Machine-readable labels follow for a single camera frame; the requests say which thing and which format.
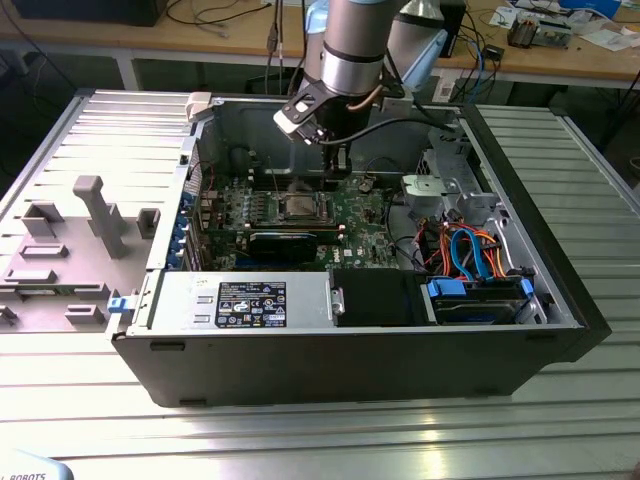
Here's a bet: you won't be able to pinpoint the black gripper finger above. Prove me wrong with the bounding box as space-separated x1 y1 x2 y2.
323 143 352 182

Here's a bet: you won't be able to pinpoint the silver green CPU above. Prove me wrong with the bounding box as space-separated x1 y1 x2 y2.
285 195 325 219

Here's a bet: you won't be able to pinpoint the CPU cooler heat sink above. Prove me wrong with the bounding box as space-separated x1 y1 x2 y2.
507 12 541 50

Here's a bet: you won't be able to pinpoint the green motherboard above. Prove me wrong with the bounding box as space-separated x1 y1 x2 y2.
199 168 404 272

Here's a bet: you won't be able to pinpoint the silver metal drive cage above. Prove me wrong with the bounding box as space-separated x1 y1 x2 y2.
402 122 506 236

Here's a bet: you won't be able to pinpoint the black graphics card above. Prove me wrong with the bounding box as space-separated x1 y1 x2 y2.
205 223 345 265

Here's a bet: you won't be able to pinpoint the grey case latch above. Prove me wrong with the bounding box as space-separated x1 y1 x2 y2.
184 90 217 124

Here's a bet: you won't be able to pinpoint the hard disk in blue carrier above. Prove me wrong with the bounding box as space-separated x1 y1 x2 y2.
423 275 534 325

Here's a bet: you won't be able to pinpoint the black PC case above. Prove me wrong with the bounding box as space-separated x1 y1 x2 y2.
107 88 612 407

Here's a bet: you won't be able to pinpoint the silver power supply unit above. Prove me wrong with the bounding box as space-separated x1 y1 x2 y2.
125 268 335 335

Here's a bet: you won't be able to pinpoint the small silver metal box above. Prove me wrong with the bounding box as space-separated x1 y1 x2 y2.
538 18 574 50

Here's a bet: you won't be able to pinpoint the grey parts rack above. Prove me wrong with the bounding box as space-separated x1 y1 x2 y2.
0 174 162 334

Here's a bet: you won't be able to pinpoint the blue plastic latch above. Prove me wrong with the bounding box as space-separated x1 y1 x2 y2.
106 293 140 315

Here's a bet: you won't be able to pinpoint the blue box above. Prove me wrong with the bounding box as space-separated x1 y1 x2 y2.
558 0 622 17

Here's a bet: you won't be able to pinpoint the white papers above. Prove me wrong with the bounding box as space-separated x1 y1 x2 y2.
579 27 640 52

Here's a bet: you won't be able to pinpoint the large black box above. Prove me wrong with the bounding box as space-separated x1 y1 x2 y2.
9 0 166 27

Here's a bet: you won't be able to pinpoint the wooden desk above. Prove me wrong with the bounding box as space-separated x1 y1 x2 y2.
0 0 640 92

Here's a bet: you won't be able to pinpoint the pale blue teach pendant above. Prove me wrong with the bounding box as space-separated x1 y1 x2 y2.
0 447 76 480

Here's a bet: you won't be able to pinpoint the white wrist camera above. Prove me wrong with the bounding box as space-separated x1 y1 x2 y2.
273 89 326 146

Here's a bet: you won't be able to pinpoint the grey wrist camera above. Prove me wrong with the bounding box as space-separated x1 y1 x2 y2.
382 83 416 114

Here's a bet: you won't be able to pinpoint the black camera cable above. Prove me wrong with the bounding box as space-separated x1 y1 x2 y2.
318 116 457 147

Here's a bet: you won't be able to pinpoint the black fan cable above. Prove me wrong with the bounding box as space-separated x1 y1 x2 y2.
382 177 426 266

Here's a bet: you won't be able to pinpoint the blue flat wire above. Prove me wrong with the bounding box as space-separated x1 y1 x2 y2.
448 223 496 281

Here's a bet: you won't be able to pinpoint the orange wire bundle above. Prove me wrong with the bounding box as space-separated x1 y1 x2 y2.
469 227 509 279

